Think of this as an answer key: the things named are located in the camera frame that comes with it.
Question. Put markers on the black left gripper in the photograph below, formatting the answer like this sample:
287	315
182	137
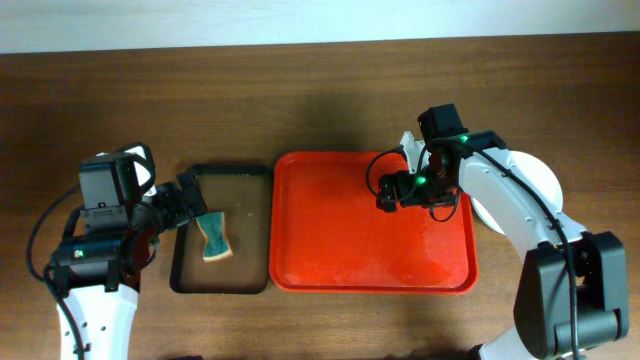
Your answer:
176	201

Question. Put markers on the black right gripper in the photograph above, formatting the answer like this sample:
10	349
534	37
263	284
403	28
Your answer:
390	189

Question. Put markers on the green and orange sponge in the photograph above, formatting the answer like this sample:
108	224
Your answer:
213	228

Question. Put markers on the white plate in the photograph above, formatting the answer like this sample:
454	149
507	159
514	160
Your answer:
541	176

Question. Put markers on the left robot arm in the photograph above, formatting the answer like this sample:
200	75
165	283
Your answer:
95	273

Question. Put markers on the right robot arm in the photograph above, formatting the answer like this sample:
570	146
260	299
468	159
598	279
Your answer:
572	294

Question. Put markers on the black small tray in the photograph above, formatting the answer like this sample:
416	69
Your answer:
243	193

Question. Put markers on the red plastic tray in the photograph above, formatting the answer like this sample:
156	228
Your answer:
328	236

